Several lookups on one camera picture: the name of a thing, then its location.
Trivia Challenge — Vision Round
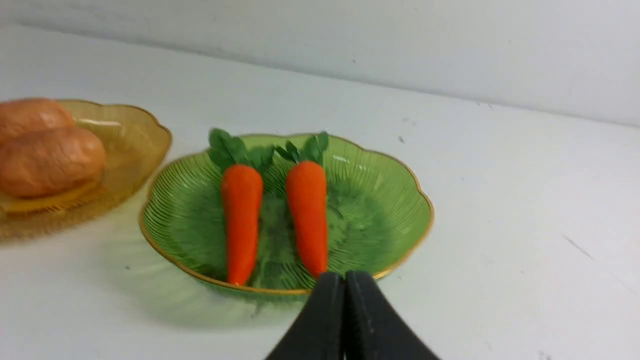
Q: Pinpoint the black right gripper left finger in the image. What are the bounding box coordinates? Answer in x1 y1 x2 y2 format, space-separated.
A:
267 272 345 360

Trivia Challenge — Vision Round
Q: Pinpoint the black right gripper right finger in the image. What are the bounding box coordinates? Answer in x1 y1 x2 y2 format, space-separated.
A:
344 271 439 360

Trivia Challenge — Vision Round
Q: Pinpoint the orange carrot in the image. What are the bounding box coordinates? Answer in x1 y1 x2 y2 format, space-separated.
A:
207 128 275 286
275 131 329 278

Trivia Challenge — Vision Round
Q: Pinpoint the brown potato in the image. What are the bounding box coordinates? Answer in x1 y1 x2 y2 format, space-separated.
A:
0 127 106 198
0 98 75 145

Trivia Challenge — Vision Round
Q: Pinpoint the green ribbed glass plate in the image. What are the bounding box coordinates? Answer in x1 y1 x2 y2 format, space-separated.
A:
138 135 434 303

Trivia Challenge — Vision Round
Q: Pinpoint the amber ribbed glass plate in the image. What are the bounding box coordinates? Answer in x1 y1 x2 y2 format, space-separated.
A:
0 99 172 242

